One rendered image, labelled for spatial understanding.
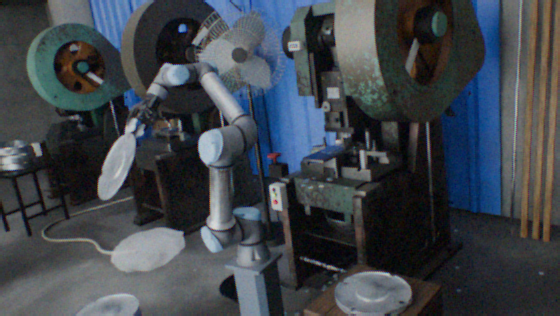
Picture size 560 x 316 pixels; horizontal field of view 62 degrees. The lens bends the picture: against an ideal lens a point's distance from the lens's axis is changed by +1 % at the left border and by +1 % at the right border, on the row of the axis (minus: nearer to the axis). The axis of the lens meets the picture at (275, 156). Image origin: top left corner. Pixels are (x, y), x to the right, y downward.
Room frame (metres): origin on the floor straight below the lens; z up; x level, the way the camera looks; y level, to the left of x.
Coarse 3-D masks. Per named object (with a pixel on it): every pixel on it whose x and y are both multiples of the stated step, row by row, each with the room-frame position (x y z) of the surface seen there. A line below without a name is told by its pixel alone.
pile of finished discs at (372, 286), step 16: (368, 272) 1.73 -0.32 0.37; (336, 288) 1.64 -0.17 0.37; (352, 288) 1.63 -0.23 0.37; (368, 288) 1.61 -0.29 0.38; (384, 288) 1.59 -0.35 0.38; (400, 288) 1.59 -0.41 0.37; (352, 304) 1.52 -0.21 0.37; (368, 304) 1.51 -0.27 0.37; (384, 304) 1.50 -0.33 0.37; (400, 304) 1.48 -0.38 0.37
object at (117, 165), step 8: (120, 144) 1.91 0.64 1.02; (128, 144) 1.84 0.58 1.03; (112, 152) 1.94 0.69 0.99; (120, 152) 1.85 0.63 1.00; (128, 152) 1.80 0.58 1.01; (112, 160) 1.90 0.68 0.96; (120, 160) 1.81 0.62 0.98; (128, 160) 1.76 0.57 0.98; (104, 168) 1.92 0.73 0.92; (112, 168) 1.83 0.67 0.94; (120, 168) 1.77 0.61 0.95; (128, 168) 1.71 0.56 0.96; (104, 176) 1.88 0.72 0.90; (112, 176) 1.79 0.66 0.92; (120, 176) 1.74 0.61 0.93; (104, 184) 1.84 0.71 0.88; (112, 184) 1.77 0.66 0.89; (120, 184) 1.70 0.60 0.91; (104, 192) 1.79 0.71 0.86; (112, 192) 1.73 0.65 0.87
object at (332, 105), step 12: (324, 72) 2.32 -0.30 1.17; (336, 72) 2.26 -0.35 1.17; (324, 84) 2.32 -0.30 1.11; (336, 84) 2.27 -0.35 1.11; (324, 96) 2.33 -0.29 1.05; (336, 96) 2.27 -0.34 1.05; (324, 108) 2.32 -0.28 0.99; (336, 108) 2.28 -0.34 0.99; (348, 108) 2.24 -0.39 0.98; (360, 108) 2.31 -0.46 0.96; (324, 120) 2.28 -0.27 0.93; (336, 120) 2.23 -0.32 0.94; (348, 120) 2.24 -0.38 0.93; (360, 120) 2.30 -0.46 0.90
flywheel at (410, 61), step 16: (400, 0) 2.00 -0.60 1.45; (416, 0) 2.09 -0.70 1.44; (432, 0) 2.19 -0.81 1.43; (448, 0) 2.23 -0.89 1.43; (400, 16) 1.99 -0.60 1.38; (416, 16) 1.97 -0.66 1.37; (432, 16) 1.95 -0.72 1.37; (448, 16) 2.24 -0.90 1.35; (400, 32) 1.99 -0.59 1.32; (416, 32) 1.96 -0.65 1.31; (432, 32) 1.95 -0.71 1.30; (448, 32) 2.24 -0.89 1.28; (400, 48) 1.98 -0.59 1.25; (416, 48) 1.97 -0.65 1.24; (432, 48) 2.18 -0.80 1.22; (448, 48) 2.22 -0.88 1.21; (416, 64) 2.08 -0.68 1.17; (432, 64) 2.18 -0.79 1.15; (416, 80) 2.07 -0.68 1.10; (432, 80) 2.15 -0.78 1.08
